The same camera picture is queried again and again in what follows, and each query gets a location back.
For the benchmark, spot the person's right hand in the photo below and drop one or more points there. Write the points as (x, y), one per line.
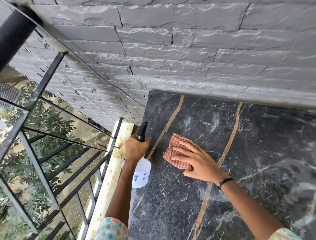
(201, 165)

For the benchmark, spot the floral light sleeve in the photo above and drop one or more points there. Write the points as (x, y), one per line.
(284, 235)
(111, 230)

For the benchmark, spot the black round pipe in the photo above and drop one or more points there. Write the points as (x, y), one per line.
(13, 34)

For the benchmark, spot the person's right forearm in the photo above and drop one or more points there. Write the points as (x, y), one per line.
(249, 207)

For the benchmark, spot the person's right thumb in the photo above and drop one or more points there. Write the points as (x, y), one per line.
(188, 173)

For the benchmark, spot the red checked cleaning cloth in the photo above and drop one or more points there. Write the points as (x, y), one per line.
(174, 145)

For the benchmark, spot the person's left hand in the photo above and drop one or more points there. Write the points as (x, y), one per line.
(134, 149)

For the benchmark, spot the white spray bottle black nozzle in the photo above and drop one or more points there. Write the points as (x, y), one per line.
(142, 173)

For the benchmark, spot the floral light right sleeve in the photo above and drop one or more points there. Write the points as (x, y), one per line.
(284, 235)

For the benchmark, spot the person's right middle finger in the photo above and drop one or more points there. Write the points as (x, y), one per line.
(182, 150)

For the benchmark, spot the cream stone window sill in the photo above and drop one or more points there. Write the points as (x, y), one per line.
(112, 173)

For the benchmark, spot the floral light left sleeve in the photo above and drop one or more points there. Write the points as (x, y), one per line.
(111, 230)

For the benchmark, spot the person's left thumb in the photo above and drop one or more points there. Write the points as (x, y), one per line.
(147, 142)

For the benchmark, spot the person's left forearm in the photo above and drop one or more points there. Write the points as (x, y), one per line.
(122, 192)

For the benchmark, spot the black metal window grille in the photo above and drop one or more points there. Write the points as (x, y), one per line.
(34, 160)

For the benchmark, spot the green tree foliage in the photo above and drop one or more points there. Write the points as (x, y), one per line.
(49, 121)

